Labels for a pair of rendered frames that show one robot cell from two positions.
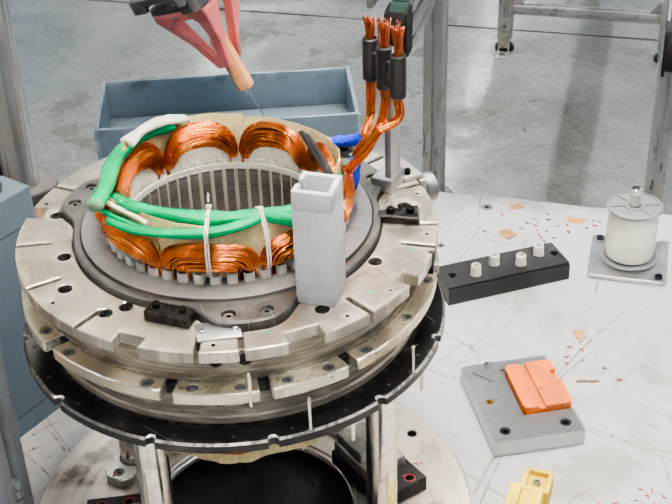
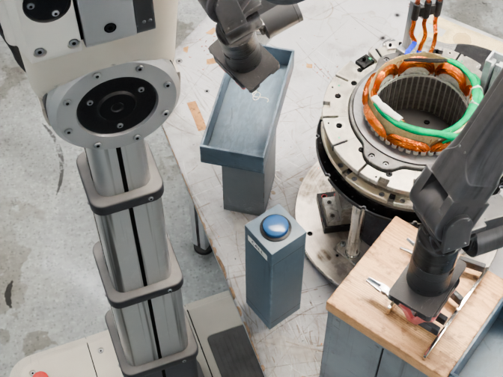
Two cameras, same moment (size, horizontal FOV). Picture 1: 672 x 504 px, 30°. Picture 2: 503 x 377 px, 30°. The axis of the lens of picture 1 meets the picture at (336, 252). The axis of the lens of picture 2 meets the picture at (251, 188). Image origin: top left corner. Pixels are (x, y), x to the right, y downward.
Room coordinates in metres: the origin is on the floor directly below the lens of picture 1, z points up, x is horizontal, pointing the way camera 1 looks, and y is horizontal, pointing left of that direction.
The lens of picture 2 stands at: (0.79, 1.10, 2.25)
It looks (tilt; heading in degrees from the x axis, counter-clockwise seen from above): 54 degrees down; 287
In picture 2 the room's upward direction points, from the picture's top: straight up
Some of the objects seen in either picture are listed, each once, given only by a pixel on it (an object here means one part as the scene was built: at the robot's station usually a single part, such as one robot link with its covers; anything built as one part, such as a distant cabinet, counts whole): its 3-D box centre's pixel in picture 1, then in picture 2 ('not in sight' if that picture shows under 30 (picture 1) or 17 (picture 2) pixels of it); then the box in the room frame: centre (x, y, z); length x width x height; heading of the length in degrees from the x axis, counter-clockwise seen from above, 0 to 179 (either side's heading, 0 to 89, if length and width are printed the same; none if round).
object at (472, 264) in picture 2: not in sight; (471, 263); (0.69, 0.34, 1.09); 0.04 x 0.01 x 0.02; 175
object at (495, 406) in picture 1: (520, 401); not in sight; (0.96, -0.18, 0.79); 0.12 x 0.09 x 0.02; 10
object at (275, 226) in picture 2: not in sight; (275, 226); (0.99, 0.33, 1.04); 0.04 x 0.04 x 0.01
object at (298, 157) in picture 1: (273, 147); (385, 78); (0.89, 0.05, 1.12); 0.06 x 0.02 x 0.04; 69
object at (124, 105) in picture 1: (237, 222); (249, 147); (1.10, 0.10, 0.92); 0.25 x 0.11 x 0.28; 94
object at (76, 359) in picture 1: (110, 368); not in sight; (0.70, 0.16, 1.05); 0.09 x 0.04 x 0.01; 69
